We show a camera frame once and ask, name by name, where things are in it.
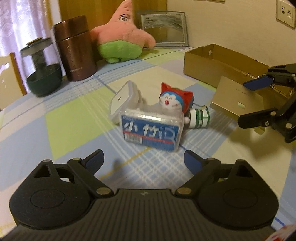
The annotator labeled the green white tape roll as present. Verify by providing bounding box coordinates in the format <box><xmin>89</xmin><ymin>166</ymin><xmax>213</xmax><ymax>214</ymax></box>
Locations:
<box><xmin>185</xmin><ymin>108</ymin><xmax>210</xmax><ymax>128</ymax></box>

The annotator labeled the blue toothpick plastic box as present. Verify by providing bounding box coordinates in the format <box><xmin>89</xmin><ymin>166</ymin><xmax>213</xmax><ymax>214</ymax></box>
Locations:
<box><xmin>109</xmin><ymin>80</ymin><xmax>184</xmax><ymax>152</ymax></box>

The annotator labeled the Doraemon red hood figurine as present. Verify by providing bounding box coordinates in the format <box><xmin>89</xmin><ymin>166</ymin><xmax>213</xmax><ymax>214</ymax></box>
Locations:
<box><xmin>159</xmin><ymin>82</ymin><xmax>193</xmax><ymax>124</ymax></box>

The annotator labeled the tan cardboard card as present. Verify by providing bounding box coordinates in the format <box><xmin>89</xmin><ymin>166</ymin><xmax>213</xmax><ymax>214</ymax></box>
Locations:
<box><xmin>210</xmin><ymin>76</ymin><xmax>264</xmax><ymax>121</ymax></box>

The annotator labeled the checkered tablecloth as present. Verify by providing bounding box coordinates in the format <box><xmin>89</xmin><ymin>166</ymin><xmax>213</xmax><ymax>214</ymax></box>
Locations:
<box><xmin>1</xmin><ymin>49</ymin><xmax>293</xmax><ymax>235</ymax></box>

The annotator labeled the cardboard box tray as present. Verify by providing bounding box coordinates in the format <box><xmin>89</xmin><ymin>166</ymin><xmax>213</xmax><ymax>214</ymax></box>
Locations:
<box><xmin>184</xmin><ymin>43</ymin><xmax>295</xmax><ymax>103</ymax></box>

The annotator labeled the glass jar dark green base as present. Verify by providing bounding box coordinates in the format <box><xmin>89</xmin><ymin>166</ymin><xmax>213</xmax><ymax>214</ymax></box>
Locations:
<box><xmin>20</xmin><ymin>38</ymin><xmax>63</xmax><ymax>97</ymax></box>

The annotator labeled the cream wooden chair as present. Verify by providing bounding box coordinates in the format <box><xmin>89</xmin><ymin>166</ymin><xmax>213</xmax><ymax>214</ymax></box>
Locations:
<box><xmin>0</xmin><ymin>53</ymin><xmax>27</xmax><ymax>110</ymax></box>

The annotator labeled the brown metal thermos canister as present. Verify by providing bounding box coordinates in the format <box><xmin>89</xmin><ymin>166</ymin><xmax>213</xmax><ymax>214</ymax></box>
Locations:
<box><xmin>53</xmin><ymin>16</ymin><xmax>97</xmax><ymax>81</ymax></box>

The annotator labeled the pink Patrick star plush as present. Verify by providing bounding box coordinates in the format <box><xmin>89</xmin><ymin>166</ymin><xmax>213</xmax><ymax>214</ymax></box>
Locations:
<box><xmin>90</xmin><ymin>1</ymin><xmax>156</xmax><ymax>64</ymax></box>

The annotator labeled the wooden door panel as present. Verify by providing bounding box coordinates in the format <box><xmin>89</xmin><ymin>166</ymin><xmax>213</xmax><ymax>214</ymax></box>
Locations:
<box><xmin>58</xmin><ymin>0</ymin><xmax>167</xmax><ymax>29</ymax></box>

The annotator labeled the purple lace curtain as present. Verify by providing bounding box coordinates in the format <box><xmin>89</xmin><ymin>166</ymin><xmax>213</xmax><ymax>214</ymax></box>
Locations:
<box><xmin>0</xmin><ymin>0</ymin><xmax>53</xmax><ymax>61</ymax></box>

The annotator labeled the single wall outlet plate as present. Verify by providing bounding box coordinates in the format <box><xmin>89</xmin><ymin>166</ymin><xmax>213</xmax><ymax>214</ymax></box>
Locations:
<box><xmin>276</xmin><ymin>0</ymin><xmax>295</xmax><ymax>29</ymax></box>

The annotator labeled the silver picture frame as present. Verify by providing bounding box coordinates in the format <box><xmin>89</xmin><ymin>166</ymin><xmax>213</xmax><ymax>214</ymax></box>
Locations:
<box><xmin>137</xmin><ymin>11</ymin><xmax>189</xmax><ymax>47</ymax></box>

